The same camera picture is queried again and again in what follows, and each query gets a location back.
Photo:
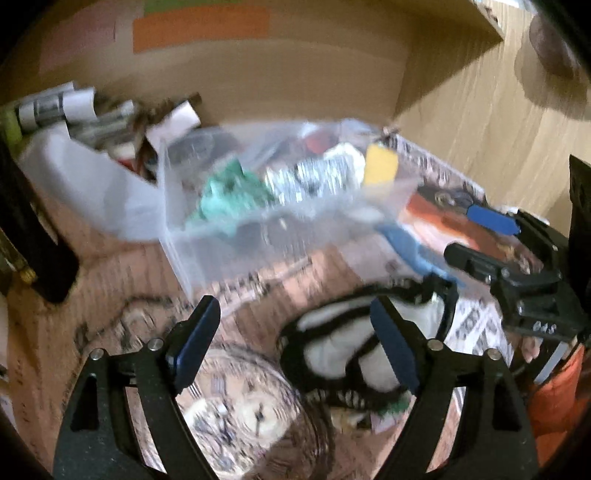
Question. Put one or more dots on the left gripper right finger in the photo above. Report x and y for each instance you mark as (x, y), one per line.
(494, 439)

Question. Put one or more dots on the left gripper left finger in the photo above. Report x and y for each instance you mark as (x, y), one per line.
(97, 439)

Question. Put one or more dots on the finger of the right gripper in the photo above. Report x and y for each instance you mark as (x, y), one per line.
(494, 220)
(481, 267)

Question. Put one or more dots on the yellow green sponge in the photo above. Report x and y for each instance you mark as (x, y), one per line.
(382, 165)

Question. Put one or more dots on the black white sleep mask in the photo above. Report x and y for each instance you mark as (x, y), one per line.
(332, 354)

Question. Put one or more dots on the grey knitted cloth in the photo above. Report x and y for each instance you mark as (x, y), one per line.
(306, 180)

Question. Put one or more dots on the green striped sock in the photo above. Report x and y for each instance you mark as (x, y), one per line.
(228, 195)

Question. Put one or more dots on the right hand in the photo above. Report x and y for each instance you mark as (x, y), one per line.
(530, 348)

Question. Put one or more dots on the orange bird poster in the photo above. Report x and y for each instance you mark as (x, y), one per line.
(435, 217)

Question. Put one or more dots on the white crumpled cloth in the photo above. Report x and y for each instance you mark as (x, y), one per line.
(346, 163)

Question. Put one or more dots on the dark glass bottle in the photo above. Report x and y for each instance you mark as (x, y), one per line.
(30, 244)

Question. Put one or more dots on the white plastic container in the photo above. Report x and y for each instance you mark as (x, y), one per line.
(108, 196)

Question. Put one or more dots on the clear plastic storage box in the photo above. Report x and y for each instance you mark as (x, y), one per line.
(202, 256)

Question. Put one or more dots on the small white card box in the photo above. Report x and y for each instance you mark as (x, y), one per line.
(174, 125)

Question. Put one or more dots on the rolled newspaper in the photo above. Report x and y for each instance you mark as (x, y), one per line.
(66, 102)

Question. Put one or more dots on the orange sticky note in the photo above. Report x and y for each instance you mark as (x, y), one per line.
(200, 23)

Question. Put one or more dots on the pink sticky note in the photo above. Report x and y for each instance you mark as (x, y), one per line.
(92, 27)

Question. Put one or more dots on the green sticky note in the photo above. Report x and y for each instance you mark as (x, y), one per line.
(160, 6)

